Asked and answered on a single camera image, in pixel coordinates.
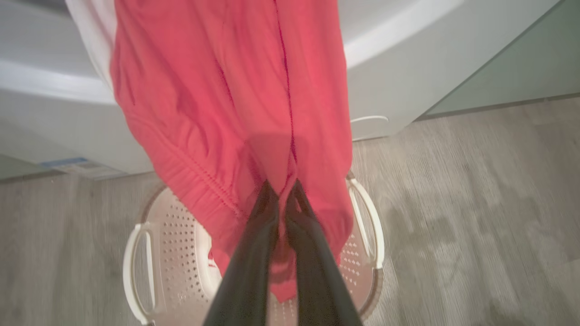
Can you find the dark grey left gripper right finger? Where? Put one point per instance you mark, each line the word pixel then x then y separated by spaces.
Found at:
pixel 317 280

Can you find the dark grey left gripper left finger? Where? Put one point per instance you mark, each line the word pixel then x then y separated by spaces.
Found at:
pixel 247 271

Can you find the red and white garment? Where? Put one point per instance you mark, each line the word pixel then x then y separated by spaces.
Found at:
pixel 204 90

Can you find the white perforated laundry basket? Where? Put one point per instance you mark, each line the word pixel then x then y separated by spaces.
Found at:
pixel 181 253

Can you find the white front-load washing machine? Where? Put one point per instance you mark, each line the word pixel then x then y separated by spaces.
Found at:
pixel 408 81

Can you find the round white filter cover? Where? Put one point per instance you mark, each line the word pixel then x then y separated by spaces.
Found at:
pixel 369 118

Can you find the blue white energy label sticker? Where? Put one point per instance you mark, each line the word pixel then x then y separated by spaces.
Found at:
pixel 81 166

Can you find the plain green cabinet panel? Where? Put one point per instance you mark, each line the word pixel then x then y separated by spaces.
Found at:
pixel 516 63

